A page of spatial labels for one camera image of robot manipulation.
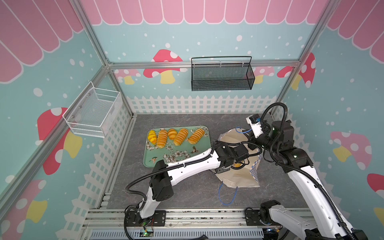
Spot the checkered paper croissant bag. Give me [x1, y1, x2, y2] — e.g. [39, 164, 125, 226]
[216, 128, 262, 207]

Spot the pale yellow twisted bread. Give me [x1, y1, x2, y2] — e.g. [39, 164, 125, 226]
[188, 128, 205, 145]

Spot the yellow fake bread loaf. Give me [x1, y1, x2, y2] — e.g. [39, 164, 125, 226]
[174, 128, 189, 146]

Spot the small striped round bun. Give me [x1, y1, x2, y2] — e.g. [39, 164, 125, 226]
[168, 129, 178, 141]

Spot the orange fake croissant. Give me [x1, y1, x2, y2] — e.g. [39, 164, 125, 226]
[157, 129, 168, 149]

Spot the yellow fake bread roll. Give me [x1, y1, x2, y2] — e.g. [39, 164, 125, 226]
[148, 130, 157, 145]

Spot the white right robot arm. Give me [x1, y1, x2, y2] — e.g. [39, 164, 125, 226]
[247, 103, 368, 240]

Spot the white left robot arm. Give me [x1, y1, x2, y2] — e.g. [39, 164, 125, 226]
[125, 141, 250, 219]

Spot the green floral serving tray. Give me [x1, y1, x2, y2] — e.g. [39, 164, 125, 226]
[143, 126, 211, 168]

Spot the black mesh wall basket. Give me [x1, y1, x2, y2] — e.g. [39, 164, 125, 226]
[191, 56, 256, 92]

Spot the white wire wall basket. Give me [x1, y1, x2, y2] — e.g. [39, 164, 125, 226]
[63, 82, 123, 138]

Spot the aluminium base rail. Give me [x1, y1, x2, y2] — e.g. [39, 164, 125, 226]
[55, 208, 361, 240]

